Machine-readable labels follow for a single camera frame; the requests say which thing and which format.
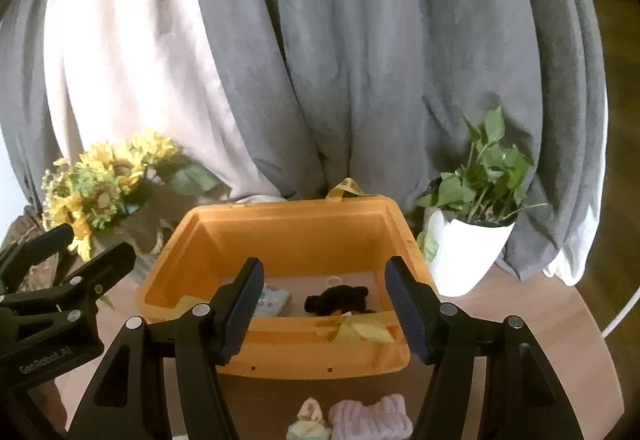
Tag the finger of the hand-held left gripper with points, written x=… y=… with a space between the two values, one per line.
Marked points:
x=45 y=242
x=107 y=265

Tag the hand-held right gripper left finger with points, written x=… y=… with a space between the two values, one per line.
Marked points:
x=245 y=305

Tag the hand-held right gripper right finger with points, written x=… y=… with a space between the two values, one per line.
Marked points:
x=407 y=305

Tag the orange plastic storage box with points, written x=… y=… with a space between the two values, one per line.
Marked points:
x=300 y=230

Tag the lavender fluffy headband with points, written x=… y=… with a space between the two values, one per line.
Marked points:
x=370 y=420

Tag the pastel patterned cloth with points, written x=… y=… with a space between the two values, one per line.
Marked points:
x=310 y=422

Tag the small light patterned pouch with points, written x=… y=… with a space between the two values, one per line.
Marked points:
x=274 y=301

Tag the pale ribbed vase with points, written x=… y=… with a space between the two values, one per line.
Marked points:
x=145 y=265

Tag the black plush toy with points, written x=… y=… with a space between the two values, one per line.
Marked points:
x=340 y=297

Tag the white plant pot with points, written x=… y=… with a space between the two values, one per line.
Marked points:
x=465 y=255

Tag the artificial sunflower bouquet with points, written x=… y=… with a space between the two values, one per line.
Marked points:
x=100 y=180

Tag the green leafy plant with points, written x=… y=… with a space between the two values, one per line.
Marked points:
x=487 y=165

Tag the cream curtain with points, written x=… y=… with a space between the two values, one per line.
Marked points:
x=135 y=45

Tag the grey curtain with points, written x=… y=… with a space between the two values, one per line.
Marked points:
x=375 y=45

